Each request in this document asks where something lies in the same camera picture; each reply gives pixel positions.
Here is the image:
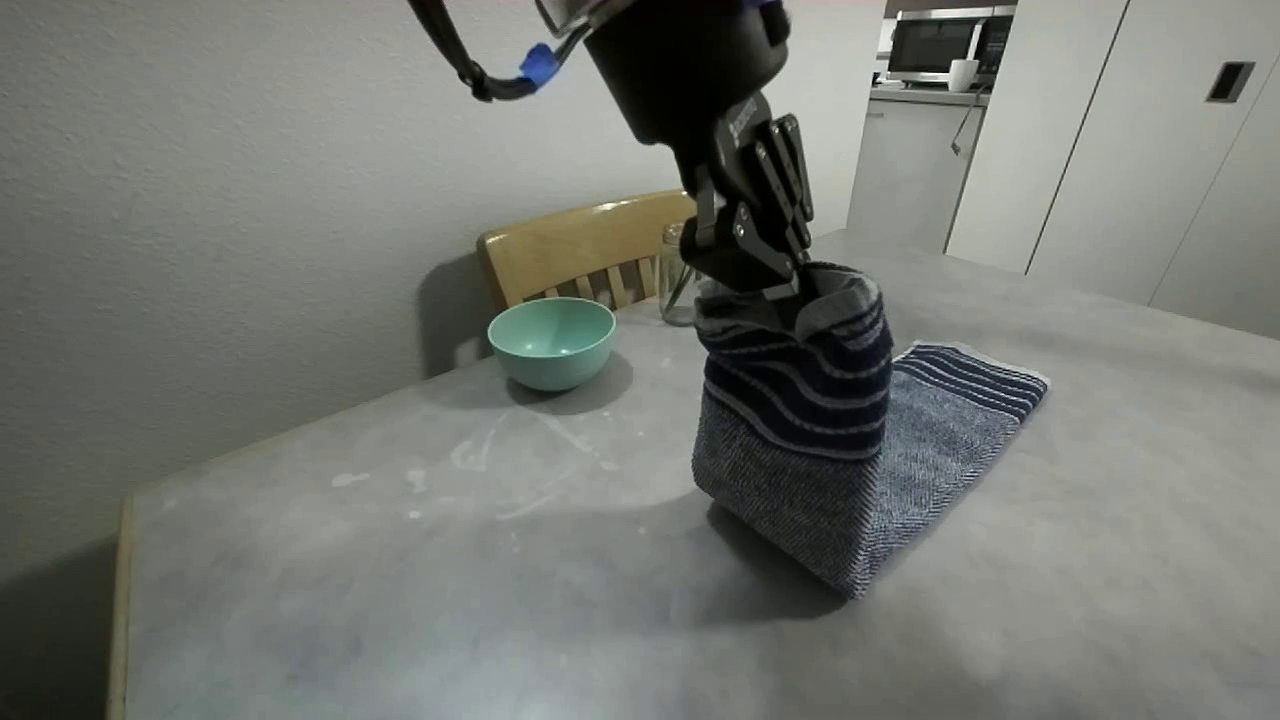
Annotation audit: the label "wooden chair with slotted back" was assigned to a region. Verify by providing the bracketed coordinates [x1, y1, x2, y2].
[474, 186, 700, 313]

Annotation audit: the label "blue striped towel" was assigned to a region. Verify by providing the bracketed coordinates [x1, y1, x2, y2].
[689, 259, 1050, 601]

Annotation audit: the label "microwave oven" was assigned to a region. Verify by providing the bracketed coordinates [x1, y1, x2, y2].
[882, 6, 1019, 90]

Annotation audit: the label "black cable with blue tape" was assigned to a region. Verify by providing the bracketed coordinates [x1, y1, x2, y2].
[405, 0, 596, 106]

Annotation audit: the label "teal ceramic bowl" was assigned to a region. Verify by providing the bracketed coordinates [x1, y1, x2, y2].
[483, 291, 621, 394]

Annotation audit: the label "white fridge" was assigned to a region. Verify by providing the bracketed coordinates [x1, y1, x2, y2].
[849, 82, 994, 256]

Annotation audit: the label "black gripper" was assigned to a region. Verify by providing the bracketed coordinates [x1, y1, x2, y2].
[578, 0, 822, 307]

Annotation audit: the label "white tall cabinets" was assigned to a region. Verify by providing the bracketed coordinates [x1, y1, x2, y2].
[943, 0, 1280, 341]

